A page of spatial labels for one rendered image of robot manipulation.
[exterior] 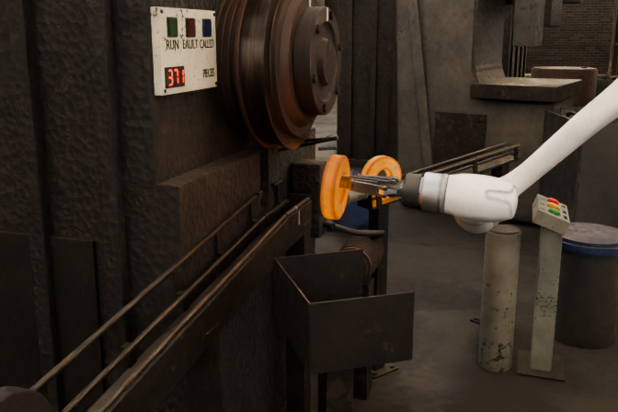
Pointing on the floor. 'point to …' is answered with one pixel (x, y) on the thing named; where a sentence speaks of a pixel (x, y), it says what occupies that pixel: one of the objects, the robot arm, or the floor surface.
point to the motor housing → (361, 385)
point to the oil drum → (572, 78)
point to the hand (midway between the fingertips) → (337, 180)
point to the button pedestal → (545, 295)
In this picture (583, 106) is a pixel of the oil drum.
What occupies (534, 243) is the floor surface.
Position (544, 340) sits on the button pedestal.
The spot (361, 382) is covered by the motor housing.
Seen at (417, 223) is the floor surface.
